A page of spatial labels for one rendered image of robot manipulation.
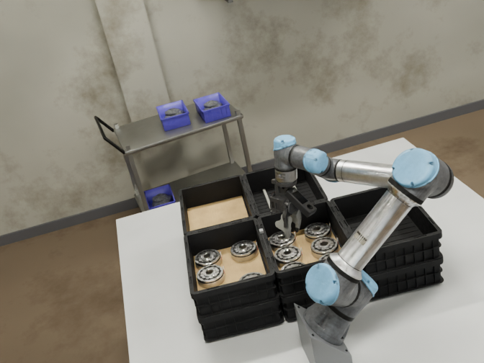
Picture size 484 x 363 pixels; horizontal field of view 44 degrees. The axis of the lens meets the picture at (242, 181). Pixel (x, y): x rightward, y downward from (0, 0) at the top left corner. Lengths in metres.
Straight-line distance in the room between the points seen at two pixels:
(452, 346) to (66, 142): 3.21
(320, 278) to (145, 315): 0.90
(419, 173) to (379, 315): 0.69
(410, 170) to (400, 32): 3.24
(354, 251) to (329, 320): 0.27
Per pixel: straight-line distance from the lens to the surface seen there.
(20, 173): 4.66
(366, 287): 1.90
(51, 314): 3.95
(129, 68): 4.29
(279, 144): 1.99
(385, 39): 4.85
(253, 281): 2.09
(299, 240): 2.41
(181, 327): 2.34
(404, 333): 2.15
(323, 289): 1.78
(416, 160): 1.72
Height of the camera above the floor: 2.17
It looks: 27 degrees down
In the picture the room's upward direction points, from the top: 12 degrees counter-clockwise
